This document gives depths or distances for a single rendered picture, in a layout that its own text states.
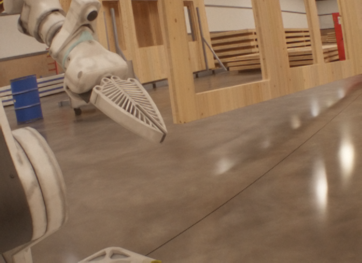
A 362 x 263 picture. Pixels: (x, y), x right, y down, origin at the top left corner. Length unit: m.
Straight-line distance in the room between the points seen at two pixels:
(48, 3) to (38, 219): 0.38
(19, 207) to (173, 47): 2.09
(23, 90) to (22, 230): 6.85
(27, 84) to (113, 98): 6.79
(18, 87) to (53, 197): 6.86
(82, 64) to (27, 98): 6.76
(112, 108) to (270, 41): 2.95
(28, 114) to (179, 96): 5.15
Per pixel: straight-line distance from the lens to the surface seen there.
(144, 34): 11.43
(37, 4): 0.69
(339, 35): 10.29
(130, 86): 0.56
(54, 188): 0.48
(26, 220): 0.48
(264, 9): 3.42
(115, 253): 0.72
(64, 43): 0.59
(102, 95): 0.52
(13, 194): 0.46
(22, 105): 7.32
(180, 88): 2.47
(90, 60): 0.56
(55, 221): 0.51
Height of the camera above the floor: 0.69
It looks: 9 degrees down
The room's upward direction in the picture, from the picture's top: 9 degrees counter-clockwise
